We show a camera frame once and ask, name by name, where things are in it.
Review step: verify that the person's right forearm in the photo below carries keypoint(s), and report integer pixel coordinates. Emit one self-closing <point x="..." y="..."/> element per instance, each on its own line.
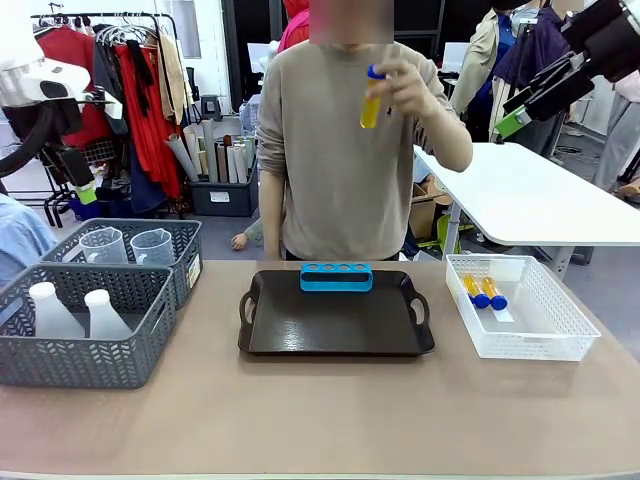
<point x="271" y="215"/>

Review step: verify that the person in grey clothes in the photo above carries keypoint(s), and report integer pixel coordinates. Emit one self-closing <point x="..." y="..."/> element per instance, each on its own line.
<point x="620" y="135"/>

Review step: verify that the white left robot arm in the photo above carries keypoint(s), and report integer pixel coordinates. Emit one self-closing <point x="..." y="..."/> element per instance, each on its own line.
<point x="30" y="80"/>

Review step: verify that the black plastic serving tray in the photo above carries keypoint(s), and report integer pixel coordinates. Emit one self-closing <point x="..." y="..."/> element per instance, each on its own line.
<point x="335" y="325"/>

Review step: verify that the black metal clothes rack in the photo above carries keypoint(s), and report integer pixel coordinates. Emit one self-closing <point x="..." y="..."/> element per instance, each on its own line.
<point x="100" y="16"/>

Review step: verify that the long red dress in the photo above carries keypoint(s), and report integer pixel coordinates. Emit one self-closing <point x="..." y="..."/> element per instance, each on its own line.
<point x="150" y="140"/>

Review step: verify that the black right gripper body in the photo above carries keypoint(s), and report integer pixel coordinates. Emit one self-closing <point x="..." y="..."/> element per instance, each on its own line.
<point x="610" y="45"/>

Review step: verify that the white plastic conical flask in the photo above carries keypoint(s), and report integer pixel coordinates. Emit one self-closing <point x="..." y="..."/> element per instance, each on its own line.
<point x="105" y="320"/>
<point x="50" y="315"/>

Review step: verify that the beige hanging garment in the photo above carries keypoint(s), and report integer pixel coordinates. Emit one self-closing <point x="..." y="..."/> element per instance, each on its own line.
<point x="172" y="75"/>

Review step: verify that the clear plastic measuring beaker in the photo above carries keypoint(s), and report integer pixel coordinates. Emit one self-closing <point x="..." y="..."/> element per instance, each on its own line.
<point x="152" y="250"/>
<point x="102" y="247"/>

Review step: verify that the blue test tube rack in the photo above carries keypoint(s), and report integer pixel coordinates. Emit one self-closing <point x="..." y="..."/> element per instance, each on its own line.
<point x="335" y="286"/>

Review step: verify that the brown paper roll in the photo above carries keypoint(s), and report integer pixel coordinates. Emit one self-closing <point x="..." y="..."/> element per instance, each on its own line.
<point x="222" y="162"/>

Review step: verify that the white monitor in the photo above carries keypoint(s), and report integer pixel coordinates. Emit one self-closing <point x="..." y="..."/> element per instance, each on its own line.
<point x="260" y="56"/>
<point x="455" y="55"/>

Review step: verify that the black hanging garment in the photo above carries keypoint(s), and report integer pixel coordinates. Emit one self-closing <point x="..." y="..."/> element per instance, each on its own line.
<point x="107" y="75"/>

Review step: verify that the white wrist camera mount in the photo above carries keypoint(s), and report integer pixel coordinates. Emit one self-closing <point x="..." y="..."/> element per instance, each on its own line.
<point x="102" y="104"/>

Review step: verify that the sticker on grey basket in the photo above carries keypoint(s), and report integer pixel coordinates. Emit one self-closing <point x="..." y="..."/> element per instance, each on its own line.
<point x="194" y="274"/>

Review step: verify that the white side table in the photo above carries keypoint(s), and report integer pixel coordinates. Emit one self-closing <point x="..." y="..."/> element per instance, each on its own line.
<point x="525" y="200"/>

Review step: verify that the grey basket holding beakers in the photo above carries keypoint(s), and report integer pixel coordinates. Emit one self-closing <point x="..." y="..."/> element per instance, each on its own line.
<point x="185" y="240"/>

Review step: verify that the tall grey paper roll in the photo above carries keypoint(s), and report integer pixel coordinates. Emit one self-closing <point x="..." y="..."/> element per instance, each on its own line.
<point x="210" y="145"/>

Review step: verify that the person's left hand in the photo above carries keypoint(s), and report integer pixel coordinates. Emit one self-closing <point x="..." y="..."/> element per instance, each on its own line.
<point x="412" y="90"/>

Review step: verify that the person in blue shirt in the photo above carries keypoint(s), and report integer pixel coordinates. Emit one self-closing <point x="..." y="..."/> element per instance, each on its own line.
<point x="20" y="235"/>

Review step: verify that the grey storage bin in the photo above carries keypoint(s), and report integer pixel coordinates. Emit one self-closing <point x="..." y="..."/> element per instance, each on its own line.
<point x="225" y="197"/>

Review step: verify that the cardboard box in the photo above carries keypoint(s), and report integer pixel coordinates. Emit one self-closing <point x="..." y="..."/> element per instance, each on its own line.
<point x="425" y="215"/>

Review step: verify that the red hanging garment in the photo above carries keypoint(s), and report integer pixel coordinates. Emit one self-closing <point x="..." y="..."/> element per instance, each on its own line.
<point x="70" y="55"/>

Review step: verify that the person in beige sweater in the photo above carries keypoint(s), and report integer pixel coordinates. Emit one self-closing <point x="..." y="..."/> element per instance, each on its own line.
<point x="340" y="175"/>

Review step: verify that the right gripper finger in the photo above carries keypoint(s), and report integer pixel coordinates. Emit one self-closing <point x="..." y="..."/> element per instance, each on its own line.
<point x="560" y="72"/>
<point x="550" y="102"/>

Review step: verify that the person in red hoodie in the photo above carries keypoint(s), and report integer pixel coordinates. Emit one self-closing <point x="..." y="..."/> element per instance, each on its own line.
<point x="295" y="30"/>

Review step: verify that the black hanging scarf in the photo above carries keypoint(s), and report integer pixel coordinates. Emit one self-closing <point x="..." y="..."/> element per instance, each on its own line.
<point x="142" y="70"/>

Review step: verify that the green plastic object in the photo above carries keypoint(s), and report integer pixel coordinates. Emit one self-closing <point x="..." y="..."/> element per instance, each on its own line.
<point x="442" y="234"/>

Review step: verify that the person's left forearm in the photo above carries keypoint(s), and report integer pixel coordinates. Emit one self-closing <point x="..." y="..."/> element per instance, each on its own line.
<point x="442" y="137"/>

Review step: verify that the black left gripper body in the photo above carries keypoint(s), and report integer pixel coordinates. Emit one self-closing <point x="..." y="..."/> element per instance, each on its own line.
<point x="40" y="122"/>

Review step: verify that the person in beige coat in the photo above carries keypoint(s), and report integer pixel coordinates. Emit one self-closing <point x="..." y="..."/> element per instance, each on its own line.
<point x="480" y="65"/>

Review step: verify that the white paper roll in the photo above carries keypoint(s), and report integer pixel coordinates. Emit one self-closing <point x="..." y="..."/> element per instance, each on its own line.
<point x="241" y="162"/>
<point x="192" y="142"/>

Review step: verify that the white plastic mesh basket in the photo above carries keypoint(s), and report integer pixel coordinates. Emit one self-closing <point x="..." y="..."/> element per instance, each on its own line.
<point x="550" y="345"/>

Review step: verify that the yellow tube with blue cap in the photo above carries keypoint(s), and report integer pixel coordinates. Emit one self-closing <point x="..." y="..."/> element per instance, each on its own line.
<point x="472" y="286"/>
<point x="371" y="105"/>
<point x="490" y="287"/>

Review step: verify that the grey basket holding flasks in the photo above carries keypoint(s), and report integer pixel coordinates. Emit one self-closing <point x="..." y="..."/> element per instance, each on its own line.
<point x="75" y="360"/>

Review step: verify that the person in dark purple jacket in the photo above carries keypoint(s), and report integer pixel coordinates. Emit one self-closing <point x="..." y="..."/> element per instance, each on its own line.
<point x="540" y="50"/>

